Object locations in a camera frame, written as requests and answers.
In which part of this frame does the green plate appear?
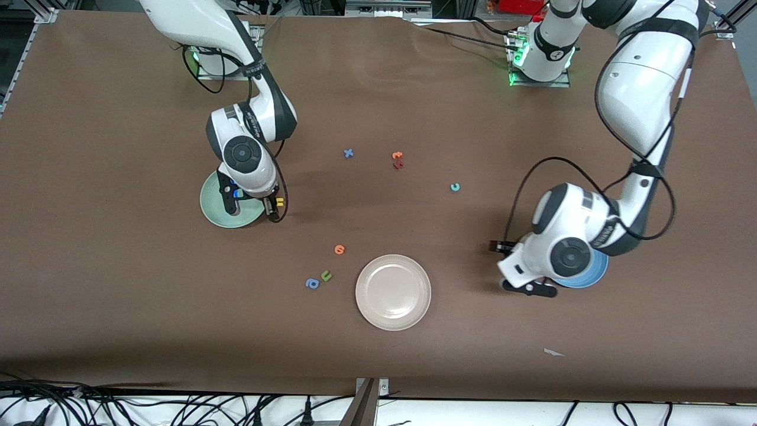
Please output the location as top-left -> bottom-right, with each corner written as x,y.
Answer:
200,172 -> 264,229

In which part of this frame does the blue plate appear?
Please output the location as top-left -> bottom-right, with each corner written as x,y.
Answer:
553,248 -> 609,289

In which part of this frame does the beige plate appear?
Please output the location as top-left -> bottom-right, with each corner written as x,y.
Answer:
355,254 -> 432,331

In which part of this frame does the brown table cover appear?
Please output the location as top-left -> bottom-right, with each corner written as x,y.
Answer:
0,9 -> 757,404

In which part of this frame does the grey metal box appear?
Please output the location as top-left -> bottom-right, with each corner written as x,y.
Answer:
345,0 -> 432,18

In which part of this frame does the red box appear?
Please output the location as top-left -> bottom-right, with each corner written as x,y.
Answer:
500,0 -> 548,15

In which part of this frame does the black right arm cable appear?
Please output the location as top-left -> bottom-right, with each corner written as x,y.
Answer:
182,44 -> 290,224

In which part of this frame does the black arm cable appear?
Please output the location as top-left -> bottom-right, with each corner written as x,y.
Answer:
182,44 -> 290,224
506,0 -> 737,243

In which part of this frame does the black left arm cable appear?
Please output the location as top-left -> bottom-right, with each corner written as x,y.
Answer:
506,0 -> 737,243

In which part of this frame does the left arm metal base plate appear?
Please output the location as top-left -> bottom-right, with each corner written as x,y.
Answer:
506,30 -> 571,88

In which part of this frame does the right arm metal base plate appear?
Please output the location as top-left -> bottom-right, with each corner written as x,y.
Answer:
195,24 -> 265,80

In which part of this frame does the long black table cable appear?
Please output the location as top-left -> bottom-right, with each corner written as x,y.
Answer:
408,19 -> 521,48

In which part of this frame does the metal table bracket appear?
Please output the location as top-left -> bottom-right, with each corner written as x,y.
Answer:
340,377 -> 389,426

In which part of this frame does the short black table cable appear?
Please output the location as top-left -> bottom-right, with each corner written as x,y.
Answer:
467,17 -> 515,37

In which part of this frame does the aluminium frame profile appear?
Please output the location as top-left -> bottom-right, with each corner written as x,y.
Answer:
0,7 -> 60,116
713,0 -> 757,41

